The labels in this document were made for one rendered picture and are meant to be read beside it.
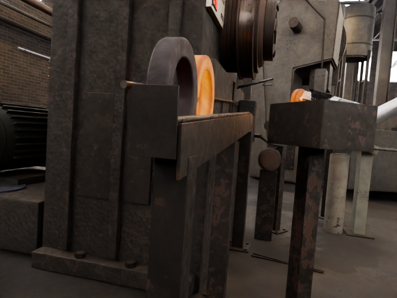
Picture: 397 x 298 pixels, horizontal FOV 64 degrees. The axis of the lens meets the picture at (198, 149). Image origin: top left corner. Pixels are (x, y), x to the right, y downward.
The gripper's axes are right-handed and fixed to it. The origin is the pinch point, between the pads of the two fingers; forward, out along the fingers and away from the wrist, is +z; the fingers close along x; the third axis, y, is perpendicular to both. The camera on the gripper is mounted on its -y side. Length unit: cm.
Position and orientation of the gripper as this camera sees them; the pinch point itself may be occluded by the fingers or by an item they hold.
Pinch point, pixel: (300, 98)
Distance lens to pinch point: 206.4
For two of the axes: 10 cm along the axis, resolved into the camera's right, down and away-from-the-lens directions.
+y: 2.4, -9.3, -2.7
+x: -7.6, 0.0, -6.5
